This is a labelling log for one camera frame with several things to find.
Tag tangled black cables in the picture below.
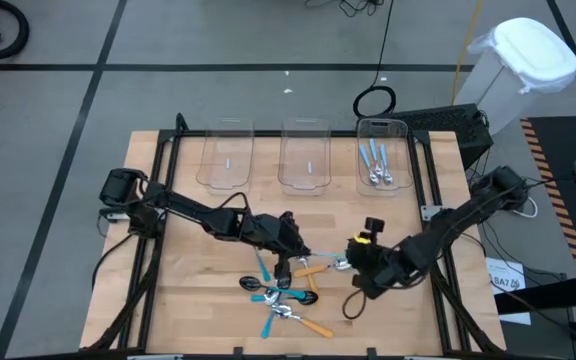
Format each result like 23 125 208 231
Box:
303 0 385 19

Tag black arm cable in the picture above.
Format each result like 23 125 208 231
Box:
341 287 369 321
91 232 135 292

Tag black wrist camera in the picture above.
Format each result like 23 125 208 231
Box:
364 216 386 236
273 252 293 290

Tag black yellow striped platform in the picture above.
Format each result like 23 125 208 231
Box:
520 115 576 277

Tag black perforated computer case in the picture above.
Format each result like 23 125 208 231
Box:
386 103 495 164

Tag white trash can with liner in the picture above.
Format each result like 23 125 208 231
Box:
455 17 576 135

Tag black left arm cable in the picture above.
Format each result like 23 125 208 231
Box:
91 232 135 292

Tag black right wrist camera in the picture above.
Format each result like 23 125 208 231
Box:
364 216 386 236

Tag black floor beam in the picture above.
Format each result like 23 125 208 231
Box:
493 288 576 315

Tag black aluminium table frame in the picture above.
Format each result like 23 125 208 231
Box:
81 112 508 360

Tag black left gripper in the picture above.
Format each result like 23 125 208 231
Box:
241 212 314 257

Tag black cable with coil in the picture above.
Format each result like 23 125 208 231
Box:
351 0 398 120

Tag white paper sign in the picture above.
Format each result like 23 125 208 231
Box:
486 257 532 326

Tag white power cable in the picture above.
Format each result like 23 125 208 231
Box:
511 197 539 220

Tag clear plastic bin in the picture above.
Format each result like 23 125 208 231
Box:
196 117 255 196
356 117 414 197
277 117 333 196

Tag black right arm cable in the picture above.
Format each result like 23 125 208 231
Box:
341 287 369 321

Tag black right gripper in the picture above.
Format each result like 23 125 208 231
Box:
345 234 409 301

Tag yellow cable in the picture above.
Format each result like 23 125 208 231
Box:
450 0 484 105

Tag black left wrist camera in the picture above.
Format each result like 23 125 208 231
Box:
273 252 293 290

